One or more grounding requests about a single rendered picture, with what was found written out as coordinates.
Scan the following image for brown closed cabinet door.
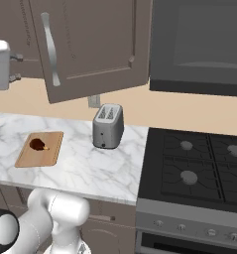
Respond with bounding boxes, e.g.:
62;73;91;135
0;0;46;80

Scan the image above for brown meat piece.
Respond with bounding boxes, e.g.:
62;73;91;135
29;137;52;152

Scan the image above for brown open cabinet door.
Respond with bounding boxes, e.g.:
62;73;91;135
28;0;155;104

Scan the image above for wooden cutting board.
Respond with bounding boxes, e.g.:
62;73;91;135
14;130;64;169

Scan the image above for brown base cabinet door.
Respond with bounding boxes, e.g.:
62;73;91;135
0;183;34;216
78;197;138;254

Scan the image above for silver two-slot toaster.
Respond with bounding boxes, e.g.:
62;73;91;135
91;102;125;150

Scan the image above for dark grey microwave oven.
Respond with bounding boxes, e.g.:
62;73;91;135
148;0;237;98

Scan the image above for black and steel stove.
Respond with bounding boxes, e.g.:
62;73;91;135
135;126;237;254

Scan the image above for silver curved door handle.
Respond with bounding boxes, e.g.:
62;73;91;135
40;12;61;88

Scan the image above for grey wall outlet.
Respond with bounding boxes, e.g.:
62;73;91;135
87;94;102;109

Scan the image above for brown bar cabinet handle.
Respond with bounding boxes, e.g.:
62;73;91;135
87;214;116;222

